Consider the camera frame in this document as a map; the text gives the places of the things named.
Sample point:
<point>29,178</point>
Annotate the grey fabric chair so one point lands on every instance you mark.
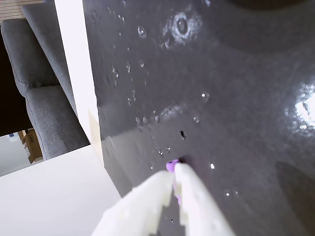
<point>49,118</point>

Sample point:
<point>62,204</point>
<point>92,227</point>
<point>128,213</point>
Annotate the purple pen grip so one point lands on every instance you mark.
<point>171,166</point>

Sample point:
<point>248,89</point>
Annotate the black glossy mat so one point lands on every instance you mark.
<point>221,98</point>

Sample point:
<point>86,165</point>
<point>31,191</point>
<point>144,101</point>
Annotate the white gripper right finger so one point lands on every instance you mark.
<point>197,201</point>

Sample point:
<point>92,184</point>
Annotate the cardboard box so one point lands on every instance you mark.
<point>33,145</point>

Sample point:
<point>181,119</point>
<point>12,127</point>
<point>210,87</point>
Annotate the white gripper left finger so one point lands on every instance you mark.
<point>137,206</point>

